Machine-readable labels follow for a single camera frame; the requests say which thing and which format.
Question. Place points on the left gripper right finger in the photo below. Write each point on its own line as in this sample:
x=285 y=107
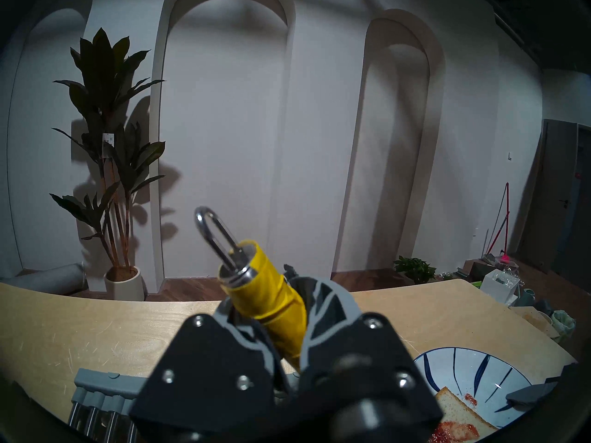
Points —
x=364 y=359

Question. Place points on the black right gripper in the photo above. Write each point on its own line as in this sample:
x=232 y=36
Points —
x=565 y=382

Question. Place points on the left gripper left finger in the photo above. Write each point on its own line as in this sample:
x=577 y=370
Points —
x=208 y=377

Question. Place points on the white plate with blue stripes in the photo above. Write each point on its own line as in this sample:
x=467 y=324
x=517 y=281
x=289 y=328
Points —
x=466 y=368

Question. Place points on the slice of white bread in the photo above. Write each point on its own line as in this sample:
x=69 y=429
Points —
x=455 y=412

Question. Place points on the wooden cutting board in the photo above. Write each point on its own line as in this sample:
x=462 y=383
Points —
x=535 y=320

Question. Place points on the green mesh bag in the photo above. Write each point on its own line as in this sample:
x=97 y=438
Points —
x=564 y=324

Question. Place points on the green mug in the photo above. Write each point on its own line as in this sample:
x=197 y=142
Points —
x=526 y=298

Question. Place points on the small bushy potted plant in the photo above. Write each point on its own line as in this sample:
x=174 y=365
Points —
x=415 y=269

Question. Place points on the grey metal dish rack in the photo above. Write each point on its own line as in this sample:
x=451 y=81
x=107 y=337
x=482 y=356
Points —
x=101 y=400

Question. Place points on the open white box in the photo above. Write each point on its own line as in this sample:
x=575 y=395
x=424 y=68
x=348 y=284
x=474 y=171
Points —
x=498 y=285

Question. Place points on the grey door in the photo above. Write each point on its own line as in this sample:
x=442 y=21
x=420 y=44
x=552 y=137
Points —
x=558 y=206

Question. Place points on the tall potted leafy plant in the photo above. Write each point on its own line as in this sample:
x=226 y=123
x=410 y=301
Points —
x=106 y=77

